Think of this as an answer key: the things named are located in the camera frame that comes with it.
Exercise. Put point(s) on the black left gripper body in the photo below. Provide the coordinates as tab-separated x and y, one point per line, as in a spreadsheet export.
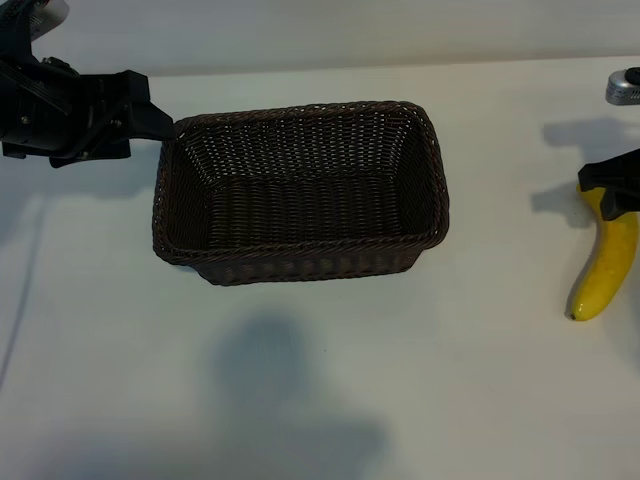
60	115

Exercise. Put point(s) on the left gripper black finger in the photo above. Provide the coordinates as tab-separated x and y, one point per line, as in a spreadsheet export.
152	125

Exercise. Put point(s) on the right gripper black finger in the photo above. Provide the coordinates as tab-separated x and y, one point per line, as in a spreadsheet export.
612	172
622	206

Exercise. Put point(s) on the yellow banana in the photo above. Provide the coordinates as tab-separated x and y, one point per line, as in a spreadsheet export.
602	270

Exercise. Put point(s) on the dark brown wicker basket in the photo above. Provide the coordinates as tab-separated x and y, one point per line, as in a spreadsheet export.
310	220

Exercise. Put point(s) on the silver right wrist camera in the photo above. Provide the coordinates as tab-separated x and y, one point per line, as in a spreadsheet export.
622	92

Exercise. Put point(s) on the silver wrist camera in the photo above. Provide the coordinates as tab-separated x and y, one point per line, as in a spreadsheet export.
50	15
622	92

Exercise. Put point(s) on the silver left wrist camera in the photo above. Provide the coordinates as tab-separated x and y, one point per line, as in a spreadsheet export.
50	15

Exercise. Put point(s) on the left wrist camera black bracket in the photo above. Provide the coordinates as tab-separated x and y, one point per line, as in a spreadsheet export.
15	25

